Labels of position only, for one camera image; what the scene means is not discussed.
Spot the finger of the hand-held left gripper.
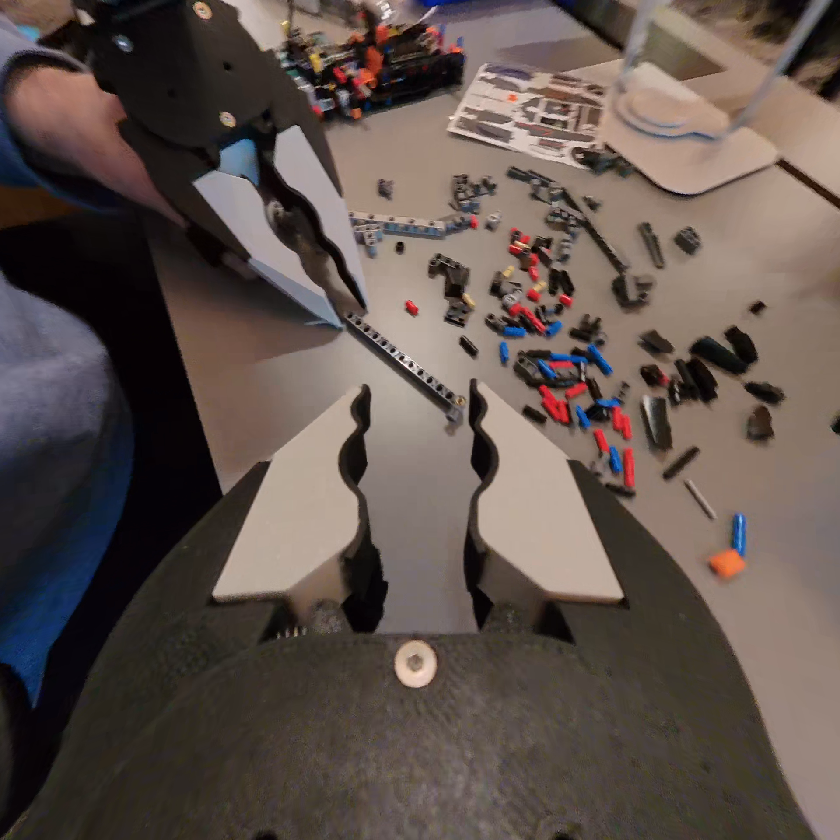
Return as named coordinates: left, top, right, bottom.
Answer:
left=259, top=125, right=370, bottom=315
left=192, top=171, right=345, bottom=329

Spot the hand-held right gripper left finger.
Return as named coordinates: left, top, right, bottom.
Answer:
left=211, top=384, right=388, bottom=634

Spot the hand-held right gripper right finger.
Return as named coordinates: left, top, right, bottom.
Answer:
left=462, top=379, right=624, bottom=634

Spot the pile of small lego pieces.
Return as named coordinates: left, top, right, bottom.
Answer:
left=449, top=167, right=840, bottom=559

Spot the long black lego beam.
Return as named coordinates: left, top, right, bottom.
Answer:
left=344, top=313, right=468, bottom=421

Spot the person's left forearm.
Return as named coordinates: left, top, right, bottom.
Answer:
left=0, top=16, right=89, bottom=194

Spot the long light grey lego beam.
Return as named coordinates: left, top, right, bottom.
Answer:
left=348, top=210, right=448, bottom=240

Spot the partly built lego model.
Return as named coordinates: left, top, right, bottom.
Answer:
left=279, top=10, right=468, bottom=123

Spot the angled lego beam with panel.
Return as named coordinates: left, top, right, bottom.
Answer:
left=427, top=252, right=471, bottom=298

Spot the long dark grey lego plate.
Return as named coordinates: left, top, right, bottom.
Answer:
left=577, top=213, right=632, bottom=275

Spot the dark lego gear assembly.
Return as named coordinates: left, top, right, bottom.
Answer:
left=572, top=146, right=636, bottom=179

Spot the person's left hand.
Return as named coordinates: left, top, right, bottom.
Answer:
left=5, top=66, right=190, bottom=227

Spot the person's blue grey clothing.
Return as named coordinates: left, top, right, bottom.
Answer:
left=0, top=272, right=135, bottom=710

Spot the white rounded base plate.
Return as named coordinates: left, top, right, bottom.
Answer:
left=598, top=59, right=780, bottom=196

